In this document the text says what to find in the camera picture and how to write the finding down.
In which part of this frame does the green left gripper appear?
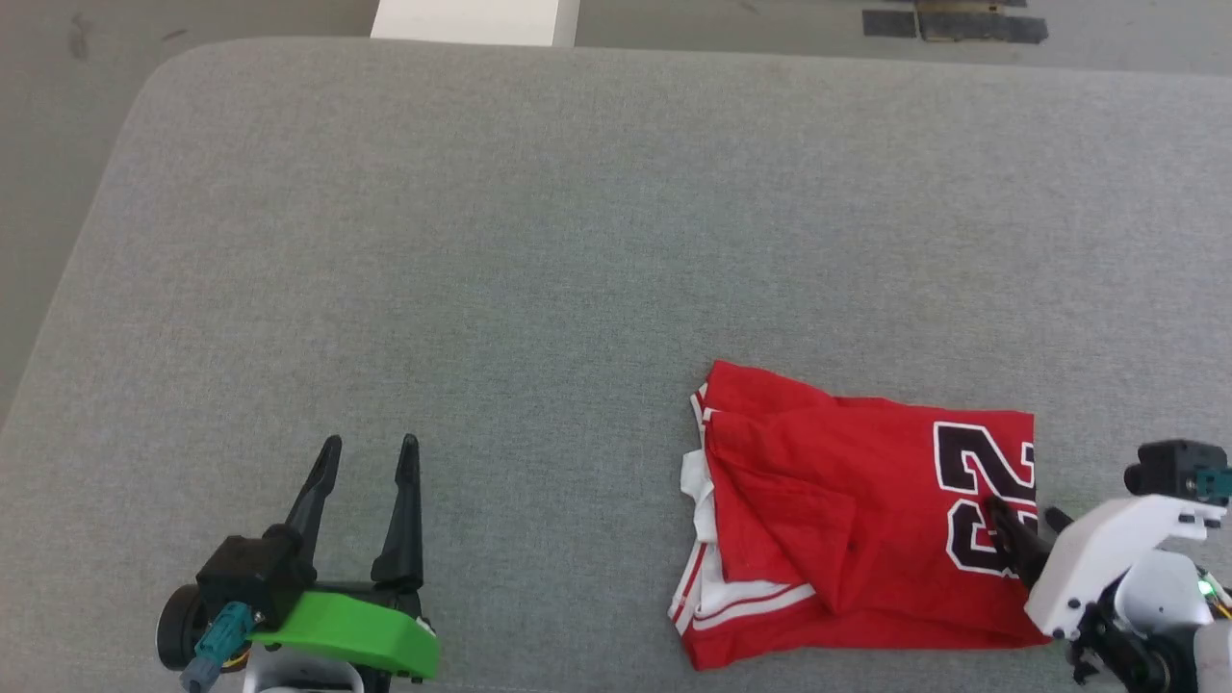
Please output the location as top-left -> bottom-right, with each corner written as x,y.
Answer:
248,434 -> 442,684

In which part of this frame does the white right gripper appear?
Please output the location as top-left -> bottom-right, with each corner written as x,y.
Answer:
988,495 -> 1230,643

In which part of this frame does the red jersey garment white trim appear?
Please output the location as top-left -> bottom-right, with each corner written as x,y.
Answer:
667,360 -> 1052,672

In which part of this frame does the white box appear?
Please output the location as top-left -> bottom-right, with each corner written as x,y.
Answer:
371,0 -> 581,48

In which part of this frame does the black floor tape patch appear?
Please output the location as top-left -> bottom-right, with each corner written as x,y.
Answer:
861,0 -> 1050,45

